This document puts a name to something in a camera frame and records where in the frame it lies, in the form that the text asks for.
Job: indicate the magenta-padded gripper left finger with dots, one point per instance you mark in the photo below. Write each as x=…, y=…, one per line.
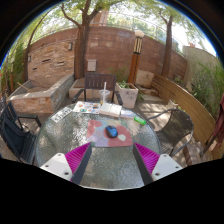
x=77, y=160

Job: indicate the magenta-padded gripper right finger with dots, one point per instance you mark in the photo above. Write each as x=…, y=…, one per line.
x=148, y=160

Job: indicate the blue and black computer mouse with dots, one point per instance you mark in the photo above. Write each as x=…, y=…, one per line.
x=111, y=131

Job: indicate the floral print mouse pad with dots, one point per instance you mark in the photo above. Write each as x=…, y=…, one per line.
x=98, y=136

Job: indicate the green plastic packet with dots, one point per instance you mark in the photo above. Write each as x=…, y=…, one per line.
x=140, y=120

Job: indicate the grey wicker metal chair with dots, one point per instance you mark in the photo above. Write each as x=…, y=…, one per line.
x=178, y=125

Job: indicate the white license plate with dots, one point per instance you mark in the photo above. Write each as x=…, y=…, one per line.
x=61, y=114

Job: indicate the pale blue booklet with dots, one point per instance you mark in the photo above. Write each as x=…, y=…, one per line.
x=127, y=114

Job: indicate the colourful open magazine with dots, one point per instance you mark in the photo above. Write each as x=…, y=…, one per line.
x=86, y=107

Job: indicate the open white book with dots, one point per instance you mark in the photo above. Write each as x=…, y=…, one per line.
x=110, y=109

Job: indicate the white square planter box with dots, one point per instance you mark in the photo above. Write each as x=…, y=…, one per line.
x=128, y=96

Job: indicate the black slatted patio chair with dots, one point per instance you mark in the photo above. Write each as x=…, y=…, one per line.
x=15, y=136

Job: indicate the clear plastic cup with straw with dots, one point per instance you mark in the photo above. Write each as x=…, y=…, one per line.
x=104, y=96

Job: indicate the curved wooden bench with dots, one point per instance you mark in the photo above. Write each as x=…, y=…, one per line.
x=186, y=100

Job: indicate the stone raised garden bed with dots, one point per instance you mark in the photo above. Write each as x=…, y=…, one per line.
x=36, y=100

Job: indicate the dark red hanging fabric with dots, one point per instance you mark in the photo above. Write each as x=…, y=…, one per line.
x=218, y=126

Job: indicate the dark wooden slatted chair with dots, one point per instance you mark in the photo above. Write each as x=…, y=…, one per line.
x=96, y=80

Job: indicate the pale stone slab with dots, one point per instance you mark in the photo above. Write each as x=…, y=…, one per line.
x=145, y=78

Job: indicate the grey utility box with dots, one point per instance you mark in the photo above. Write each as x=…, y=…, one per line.
x=91, y=65

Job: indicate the thin curved tree trunk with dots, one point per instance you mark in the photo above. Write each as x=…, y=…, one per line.
x=26, y=63

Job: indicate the thick tree trunk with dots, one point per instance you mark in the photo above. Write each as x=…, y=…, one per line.
x=80, y=50

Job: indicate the slender straight tree trunk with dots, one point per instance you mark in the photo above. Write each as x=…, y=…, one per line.
x=166, y=50

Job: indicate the wooden garden lamp post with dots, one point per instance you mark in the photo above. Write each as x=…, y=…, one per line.
x=134, y=63

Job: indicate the black wall lamp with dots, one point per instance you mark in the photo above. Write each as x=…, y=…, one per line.
x=70, y=46
x=29, y=58

